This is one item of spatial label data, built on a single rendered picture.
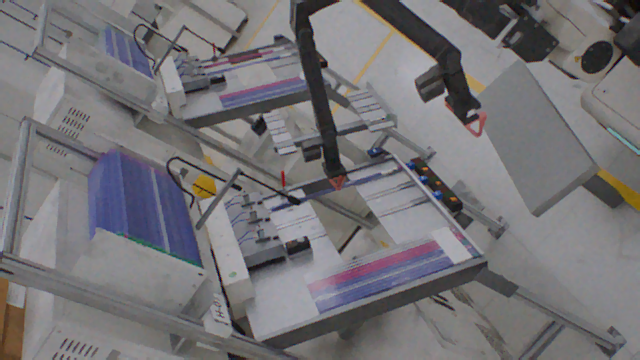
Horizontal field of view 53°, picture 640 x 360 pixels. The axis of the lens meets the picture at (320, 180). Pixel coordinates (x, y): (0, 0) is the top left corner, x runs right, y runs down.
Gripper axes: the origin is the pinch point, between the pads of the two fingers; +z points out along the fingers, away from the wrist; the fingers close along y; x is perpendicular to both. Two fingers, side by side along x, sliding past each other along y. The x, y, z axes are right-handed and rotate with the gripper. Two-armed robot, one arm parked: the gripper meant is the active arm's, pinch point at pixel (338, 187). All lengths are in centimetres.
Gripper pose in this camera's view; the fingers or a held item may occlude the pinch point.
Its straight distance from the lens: 235.3
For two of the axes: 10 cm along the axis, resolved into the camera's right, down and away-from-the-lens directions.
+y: 3.0, 4.8, -8.2
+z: 1.8, 8.2, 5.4
